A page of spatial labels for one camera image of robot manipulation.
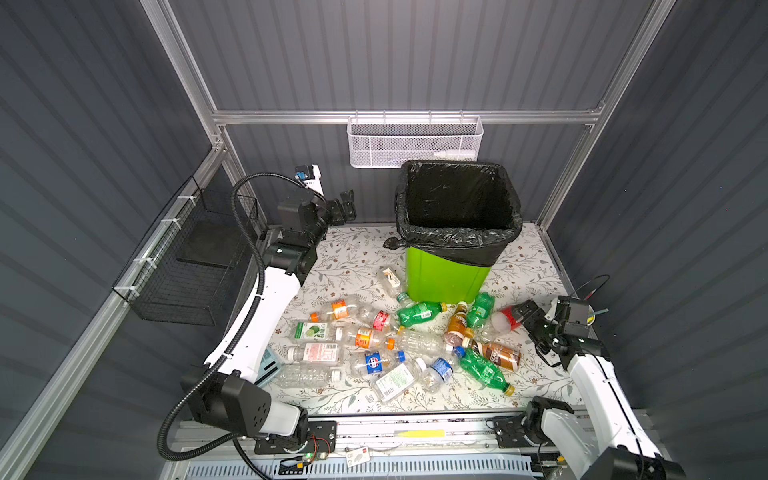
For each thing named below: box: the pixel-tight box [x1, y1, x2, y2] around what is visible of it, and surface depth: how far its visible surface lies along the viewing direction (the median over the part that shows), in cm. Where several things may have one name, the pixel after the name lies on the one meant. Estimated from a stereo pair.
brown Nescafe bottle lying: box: [471, 340, 522, 371], surface depth 84 cm
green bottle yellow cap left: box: [397, 302, 449, 328], surface depth 93 cm
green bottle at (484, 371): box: [459, 348, 516, 397], surface depth 83 cm
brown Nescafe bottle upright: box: [445, 301, 468, 346], surface depth 88 cm
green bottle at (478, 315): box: [466, 292, 495, 329], surface depth 93 cm
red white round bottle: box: [491, 306, 522, 335], surface depth 92 cm
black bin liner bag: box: [383, 161, 523, 266], surface depth 84 cm
